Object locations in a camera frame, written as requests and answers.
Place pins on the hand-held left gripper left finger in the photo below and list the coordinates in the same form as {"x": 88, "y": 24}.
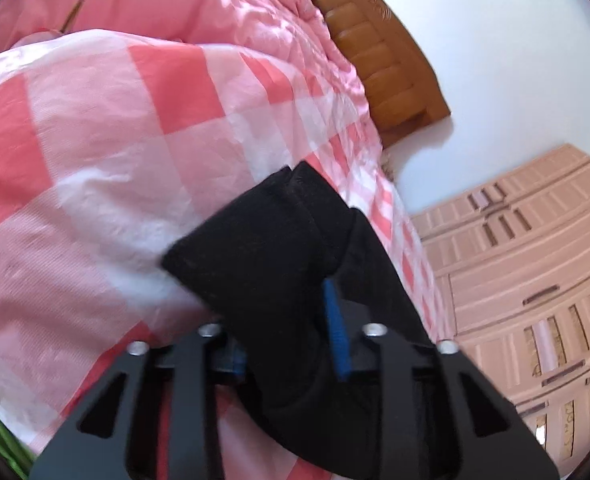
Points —
{"x": 185, "y": 400}

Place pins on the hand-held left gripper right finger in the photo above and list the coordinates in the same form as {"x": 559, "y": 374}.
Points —
{"x": 337, "y": 330}

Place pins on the black pants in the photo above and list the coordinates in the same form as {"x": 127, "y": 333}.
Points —
{"x": 295, "y": 280}

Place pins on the light wooden wardrobe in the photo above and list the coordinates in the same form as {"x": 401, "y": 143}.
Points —
{"x": 525, "y": 280}

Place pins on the pink checkered plastic tablecloth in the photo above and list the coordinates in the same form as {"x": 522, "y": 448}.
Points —
{"x": 125, "y": 185}

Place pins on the wooden bed headboard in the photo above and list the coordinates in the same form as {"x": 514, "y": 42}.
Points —
{"x": 380, "y": 50}

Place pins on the pink quilt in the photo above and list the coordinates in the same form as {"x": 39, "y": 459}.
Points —
{"x": 200, "y": 5}

